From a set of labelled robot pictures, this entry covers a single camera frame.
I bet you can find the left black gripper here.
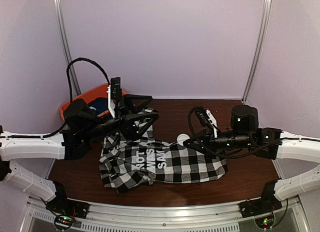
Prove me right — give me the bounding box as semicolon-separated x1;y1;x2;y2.
83;94;159;142

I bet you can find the black white checkered shirt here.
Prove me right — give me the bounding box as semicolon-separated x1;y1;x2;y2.
98;106;229;194

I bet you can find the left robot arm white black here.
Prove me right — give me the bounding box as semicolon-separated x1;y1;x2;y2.
0;94;159;214

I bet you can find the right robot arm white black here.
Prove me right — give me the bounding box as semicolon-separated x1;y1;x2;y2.
183;104;320;163

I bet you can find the dark blue garment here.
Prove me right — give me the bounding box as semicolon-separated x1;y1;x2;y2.
88;97;108;115

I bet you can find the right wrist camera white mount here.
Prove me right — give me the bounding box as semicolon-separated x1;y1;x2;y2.
195;108;218;138

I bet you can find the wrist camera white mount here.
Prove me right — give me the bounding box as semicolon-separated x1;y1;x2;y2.
107;77;122;119
195;108;218;138

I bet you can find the right black cable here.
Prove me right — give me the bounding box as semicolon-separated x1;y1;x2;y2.
187;106;281;160

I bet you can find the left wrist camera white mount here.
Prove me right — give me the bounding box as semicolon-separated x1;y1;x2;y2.
107;77;122;119

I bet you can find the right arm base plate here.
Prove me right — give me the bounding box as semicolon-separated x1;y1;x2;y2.
238;198;282;218

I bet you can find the left aluminium corner post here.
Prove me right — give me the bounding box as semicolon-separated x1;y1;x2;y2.
53;0;81;96

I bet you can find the aluminium corner post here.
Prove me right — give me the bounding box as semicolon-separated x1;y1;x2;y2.
241;0;272;104
53;0;81;96

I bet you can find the aluminium front rail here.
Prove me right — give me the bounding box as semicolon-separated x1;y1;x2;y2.
24;194;305;232

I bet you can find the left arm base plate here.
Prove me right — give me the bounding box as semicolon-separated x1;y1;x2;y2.
45;199;90;219

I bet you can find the right aluminium corner post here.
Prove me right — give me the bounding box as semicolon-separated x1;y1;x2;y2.
241;0;272;104

